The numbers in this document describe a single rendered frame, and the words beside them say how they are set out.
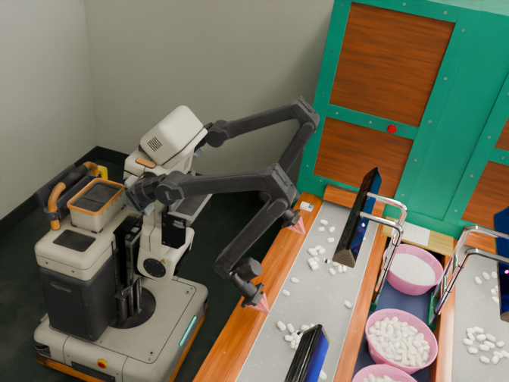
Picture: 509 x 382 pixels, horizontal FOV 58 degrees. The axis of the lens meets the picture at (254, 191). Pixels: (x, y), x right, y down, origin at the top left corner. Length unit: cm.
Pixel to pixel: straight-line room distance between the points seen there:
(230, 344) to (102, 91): 254
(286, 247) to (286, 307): 33
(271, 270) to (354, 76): 94
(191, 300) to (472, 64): 169
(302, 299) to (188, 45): 200
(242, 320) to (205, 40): 202
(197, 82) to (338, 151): 138
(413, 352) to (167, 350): 108
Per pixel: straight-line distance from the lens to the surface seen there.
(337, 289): 201
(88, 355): 234
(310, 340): 133
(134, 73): 358
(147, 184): 158
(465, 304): 219
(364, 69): 216
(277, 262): 201
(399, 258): 228
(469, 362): 198
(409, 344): 192
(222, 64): 324
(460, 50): 210
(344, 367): 174
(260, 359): 172
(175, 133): 163
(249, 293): 168
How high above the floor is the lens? 213
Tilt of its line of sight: 34 degrees down
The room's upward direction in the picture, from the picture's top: 8 degrees clockwise
